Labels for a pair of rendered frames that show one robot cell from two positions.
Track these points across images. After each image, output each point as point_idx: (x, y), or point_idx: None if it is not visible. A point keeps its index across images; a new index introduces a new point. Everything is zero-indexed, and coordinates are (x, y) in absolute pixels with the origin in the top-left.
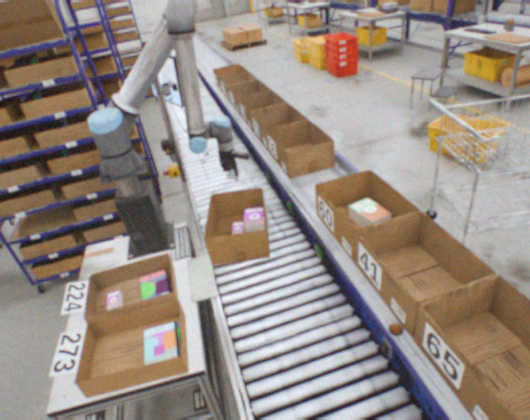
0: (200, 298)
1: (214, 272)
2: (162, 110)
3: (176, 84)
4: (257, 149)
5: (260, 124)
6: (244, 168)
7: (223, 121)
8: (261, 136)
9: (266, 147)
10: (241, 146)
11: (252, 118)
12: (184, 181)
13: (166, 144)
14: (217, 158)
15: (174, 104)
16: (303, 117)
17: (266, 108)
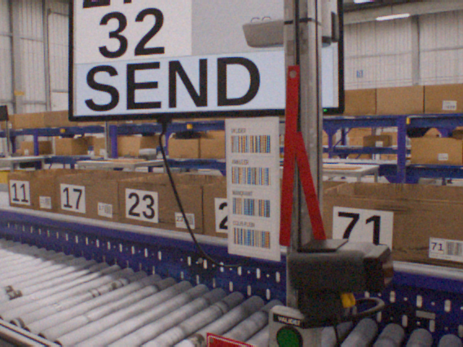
0: None
1: None
2: (314, 99)
3: (338, 17)
4: (433, 272)
5: (422, 203)
6: (394, 343)
7: None
8: (410, 240)
9: (445, 263)
10: (260, 302)
11: (337, 208)
12: None
13: (385, 252)
14: (260, 341)
15: (266, 114)
16: (453, 191)
17: (337, 189)
